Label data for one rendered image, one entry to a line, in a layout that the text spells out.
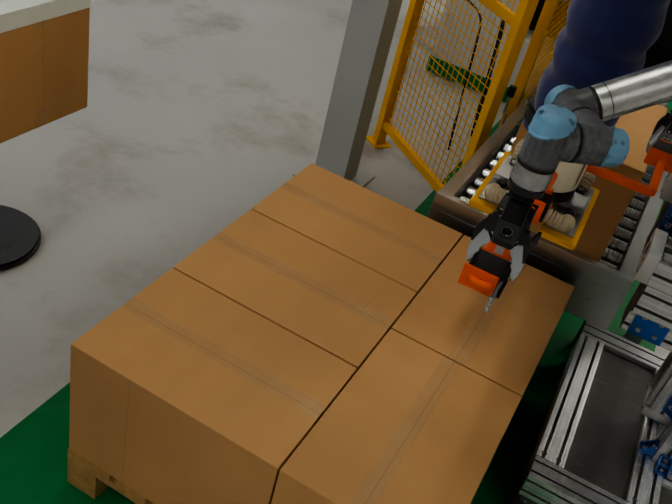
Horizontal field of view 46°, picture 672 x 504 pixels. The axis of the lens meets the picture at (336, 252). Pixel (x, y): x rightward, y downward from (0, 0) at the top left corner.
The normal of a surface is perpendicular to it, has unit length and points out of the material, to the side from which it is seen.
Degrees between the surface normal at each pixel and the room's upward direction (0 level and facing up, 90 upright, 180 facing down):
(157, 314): 0
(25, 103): 90
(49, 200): 0
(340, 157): 90
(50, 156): 0
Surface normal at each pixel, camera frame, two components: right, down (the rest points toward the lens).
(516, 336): 0.21, -0.78
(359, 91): -0.47, 0.45
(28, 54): 0.85, 0.44
